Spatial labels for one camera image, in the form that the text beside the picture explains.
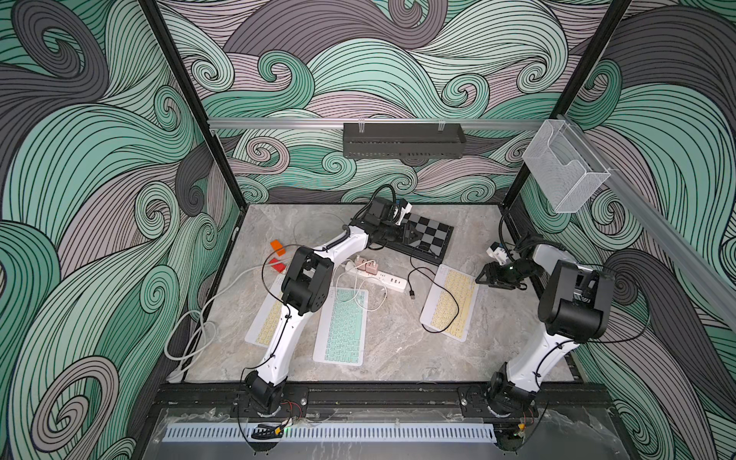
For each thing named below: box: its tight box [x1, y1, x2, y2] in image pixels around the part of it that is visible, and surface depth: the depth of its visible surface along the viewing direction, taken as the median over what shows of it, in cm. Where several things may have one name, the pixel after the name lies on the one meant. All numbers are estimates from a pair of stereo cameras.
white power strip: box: [345, 268, 408, 293], surface depth 97 cm
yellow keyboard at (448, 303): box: [419, 264, 480, 343], surface depth 92 cm
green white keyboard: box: [312, 285, 369, 368], surface depth 87 cm
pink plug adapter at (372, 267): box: [365, 261, 379, 276], surface depth 95 cm
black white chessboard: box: [383, 212, 455, 265], surface depth 106 cm
